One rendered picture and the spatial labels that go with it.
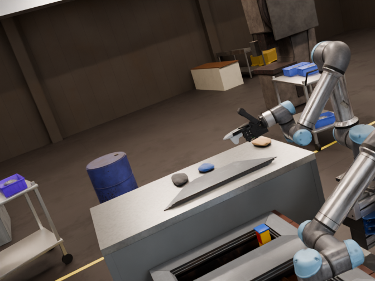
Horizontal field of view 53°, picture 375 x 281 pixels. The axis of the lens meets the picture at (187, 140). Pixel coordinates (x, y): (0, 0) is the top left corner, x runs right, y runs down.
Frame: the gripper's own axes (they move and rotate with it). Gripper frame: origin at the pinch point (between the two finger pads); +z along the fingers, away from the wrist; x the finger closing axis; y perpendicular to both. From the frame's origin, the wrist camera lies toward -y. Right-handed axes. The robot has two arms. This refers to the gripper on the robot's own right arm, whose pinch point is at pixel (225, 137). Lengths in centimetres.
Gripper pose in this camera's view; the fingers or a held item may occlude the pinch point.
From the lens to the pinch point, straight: 181.7
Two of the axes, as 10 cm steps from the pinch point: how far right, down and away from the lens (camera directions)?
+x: -0.2, -1.2, 9.9
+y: 4.7, 8.7, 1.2
